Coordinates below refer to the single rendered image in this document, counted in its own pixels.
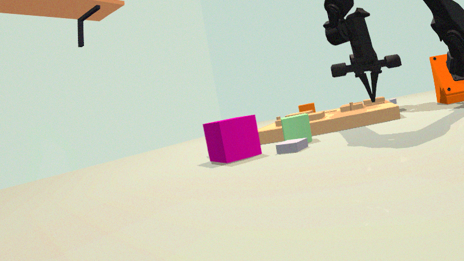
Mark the magenta cube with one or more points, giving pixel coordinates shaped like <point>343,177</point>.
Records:
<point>232,139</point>

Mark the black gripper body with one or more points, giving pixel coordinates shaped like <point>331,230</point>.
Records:
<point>363,54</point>

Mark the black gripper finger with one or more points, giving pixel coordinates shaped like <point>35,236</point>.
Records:
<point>365,81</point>
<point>374,78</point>

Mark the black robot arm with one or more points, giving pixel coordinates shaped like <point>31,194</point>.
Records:
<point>448,23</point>

